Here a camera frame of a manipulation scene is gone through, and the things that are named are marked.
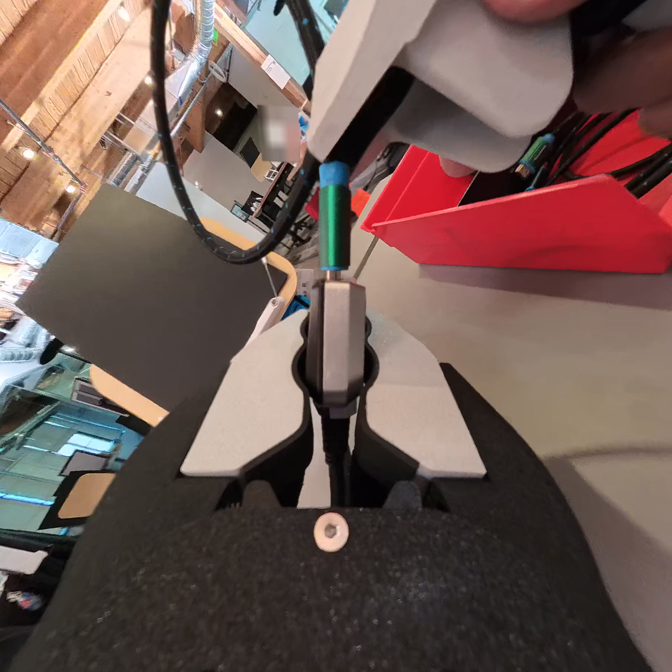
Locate person's right hand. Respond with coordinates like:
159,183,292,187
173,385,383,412
482,0,586,23

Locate black braided cable green plugs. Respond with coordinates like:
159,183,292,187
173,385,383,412
513,113,641,182
149,0,351,281
604,152,672,199

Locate black grey adapter hub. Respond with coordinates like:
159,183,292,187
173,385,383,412
306,280,367,509

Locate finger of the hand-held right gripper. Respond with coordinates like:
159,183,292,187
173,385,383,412
306,0,439,162
356,0,573,174

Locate wood-framed dark board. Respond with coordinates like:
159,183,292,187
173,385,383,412
16,184,299,427

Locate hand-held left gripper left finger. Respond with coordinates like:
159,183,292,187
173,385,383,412
180,310,313,478

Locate red plastic bin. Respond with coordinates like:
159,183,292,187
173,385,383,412
361,110,672,275

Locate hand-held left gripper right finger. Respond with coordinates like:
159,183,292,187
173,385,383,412
355,309,487,480

